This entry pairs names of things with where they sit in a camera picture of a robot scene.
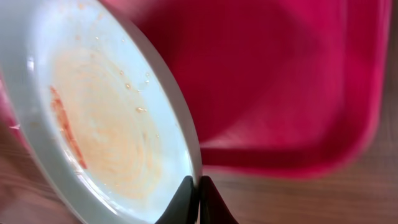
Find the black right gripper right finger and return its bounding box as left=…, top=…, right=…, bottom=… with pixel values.
left=200, top=176, right=238, bottom=224

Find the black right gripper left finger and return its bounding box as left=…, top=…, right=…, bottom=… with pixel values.
left=155, top=176, right=198, bottom=224

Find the light blue plate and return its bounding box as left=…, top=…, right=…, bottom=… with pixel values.
left=1, top=1, right=201, bottom=223

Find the red plastic tray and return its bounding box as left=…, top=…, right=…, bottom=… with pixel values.
left=0, top=0, right=392, bottom=180

